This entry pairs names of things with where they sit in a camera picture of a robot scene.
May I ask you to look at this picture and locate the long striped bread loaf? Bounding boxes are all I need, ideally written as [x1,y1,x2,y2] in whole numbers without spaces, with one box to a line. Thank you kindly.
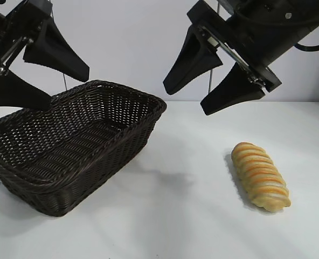
[231,141,292,213]

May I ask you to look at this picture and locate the dark brown wicker basket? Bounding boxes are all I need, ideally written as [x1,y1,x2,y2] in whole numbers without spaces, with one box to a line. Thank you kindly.
[0,79,168,218]

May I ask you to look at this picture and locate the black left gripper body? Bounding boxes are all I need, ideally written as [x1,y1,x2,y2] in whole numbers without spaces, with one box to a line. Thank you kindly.
[0,0,54,78]

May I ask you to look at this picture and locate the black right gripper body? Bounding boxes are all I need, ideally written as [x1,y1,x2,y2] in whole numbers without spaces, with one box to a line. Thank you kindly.
[186,0,297,93]

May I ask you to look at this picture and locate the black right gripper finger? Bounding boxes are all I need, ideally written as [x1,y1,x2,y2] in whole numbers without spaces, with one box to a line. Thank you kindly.
[200,62,267,117]
[163,25,224,96]

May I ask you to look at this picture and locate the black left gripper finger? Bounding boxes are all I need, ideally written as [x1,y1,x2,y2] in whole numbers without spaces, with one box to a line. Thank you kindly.
[0,70,52,112]
[23,16,91,83]

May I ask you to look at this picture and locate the looped black arm cable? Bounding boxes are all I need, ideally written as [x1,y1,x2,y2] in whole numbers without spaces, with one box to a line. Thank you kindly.
[294,23,319,52]

